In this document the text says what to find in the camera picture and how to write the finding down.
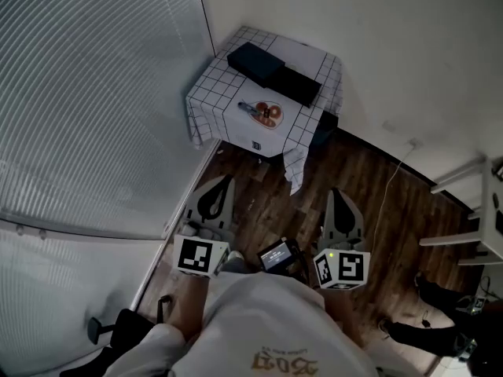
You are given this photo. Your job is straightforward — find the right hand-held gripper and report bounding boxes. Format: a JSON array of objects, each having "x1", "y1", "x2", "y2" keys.
[{"x1": 312, "y1": 188, "x2": 372, "y2": 291}]

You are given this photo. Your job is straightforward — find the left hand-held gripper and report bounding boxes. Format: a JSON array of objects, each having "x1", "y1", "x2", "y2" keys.
[{"x1": 172, "y1": 175, "x2": 237, "y2": 279}]

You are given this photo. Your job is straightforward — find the grey utility knife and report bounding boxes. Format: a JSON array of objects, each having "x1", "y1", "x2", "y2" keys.
[{"x1": 237, "y1": 99, "x2": 262, "y2": 118}]

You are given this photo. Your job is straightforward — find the black box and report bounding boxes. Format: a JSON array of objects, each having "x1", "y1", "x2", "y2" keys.
[{"x1": 263, "y1": 65, "x2": 323, "y2": 108}]

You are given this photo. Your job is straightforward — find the person's right forearm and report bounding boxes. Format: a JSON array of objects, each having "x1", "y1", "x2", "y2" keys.
[{"x1": 321, "y1": 287, "x2": 369, "y2": 349}]

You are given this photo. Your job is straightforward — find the person's left forearm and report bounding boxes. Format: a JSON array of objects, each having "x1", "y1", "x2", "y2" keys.
[{"x1": 168, "y1": 272, "x2": 211, "y2": 343}]

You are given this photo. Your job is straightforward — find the black box lid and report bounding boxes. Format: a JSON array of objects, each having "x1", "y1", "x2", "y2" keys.
[{"x1": 226, "y1": 41, "x2": 286, "y2": 89}]

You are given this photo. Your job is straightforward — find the black device with screen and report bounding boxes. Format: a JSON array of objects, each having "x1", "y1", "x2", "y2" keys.
[{"x1": 256, "y1": 238, "x2": 304, "y2": 284}]

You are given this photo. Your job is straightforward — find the white checked tablecloth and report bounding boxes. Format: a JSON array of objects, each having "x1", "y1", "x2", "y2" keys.
[{"x1": 185, "y1": 25, "x2": 343, "y2": 196}]

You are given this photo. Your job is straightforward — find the person's white shirt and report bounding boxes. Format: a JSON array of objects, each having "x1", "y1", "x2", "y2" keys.
[{"x1": 102, "y1": 269, "x2": 380, "y2": 377}]

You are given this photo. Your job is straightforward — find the white shelf rack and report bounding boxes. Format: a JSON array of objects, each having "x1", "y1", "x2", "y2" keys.
[{"x1": 418, "y1": 154, "x2": 503, "y2": 267}]

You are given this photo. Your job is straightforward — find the black office chair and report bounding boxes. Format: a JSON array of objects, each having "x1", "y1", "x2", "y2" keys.
[{"x1": 87, "y1": 295, "x2": 174, "y2": 373}]

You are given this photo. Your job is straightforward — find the white window blind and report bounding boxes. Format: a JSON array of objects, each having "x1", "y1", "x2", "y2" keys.
[{"x1": 0, "y1": 0, "x2": 216, "y2": 240}]

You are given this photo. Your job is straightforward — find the white cable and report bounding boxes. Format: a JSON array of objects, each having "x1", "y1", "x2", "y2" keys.
[{"x1": 372, "y1": 141, "x2": 418, "y2": 243}]

